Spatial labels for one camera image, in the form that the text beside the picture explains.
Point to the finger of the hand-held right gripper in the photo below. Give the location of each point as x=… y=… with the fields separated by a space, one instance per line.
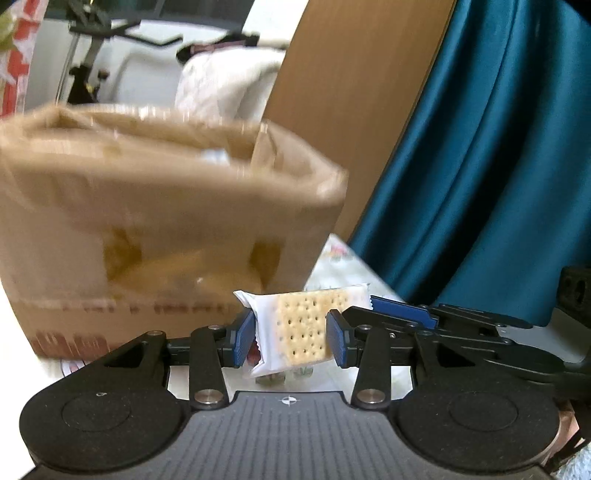
x=397 y=308
x=489 y=350

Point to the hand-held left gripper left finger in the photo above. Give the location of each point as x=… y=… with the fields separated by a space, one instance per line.
x=244 y=339

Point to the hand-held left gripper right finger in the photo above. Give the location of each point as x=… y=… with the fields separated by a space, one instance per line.
x=337 y=339

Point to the white cracker packet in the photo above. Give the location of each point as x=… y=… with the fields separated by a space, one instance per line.
x=304 y=323

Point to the brown cardboard box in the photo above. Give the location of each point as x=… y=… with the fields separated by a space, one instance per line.
x=161 y=207

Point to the green checked tablecloth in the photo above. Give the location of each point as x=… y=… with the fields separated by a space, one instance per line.
x=341 y=267

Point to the teal curtain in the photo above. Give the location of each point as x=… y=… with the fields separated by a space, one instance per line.
x=485 y=161

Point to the wooden board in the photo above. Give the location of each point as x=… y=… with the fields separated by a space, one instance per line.
x=351 y=115

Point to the white quilted jacket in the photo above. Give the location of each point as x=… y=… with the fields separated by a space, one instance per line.
x=221 y=83

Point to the black and pink garment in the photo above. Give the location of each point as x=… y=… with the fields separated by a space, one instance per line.
x=207 y=46

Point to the black exercise bike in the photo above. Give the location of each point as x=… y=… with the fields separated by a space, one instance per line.
x=85 y=76

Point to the printed backdrop cloth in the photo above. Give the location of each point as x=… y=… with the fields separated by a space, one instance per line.
x=18 y=60

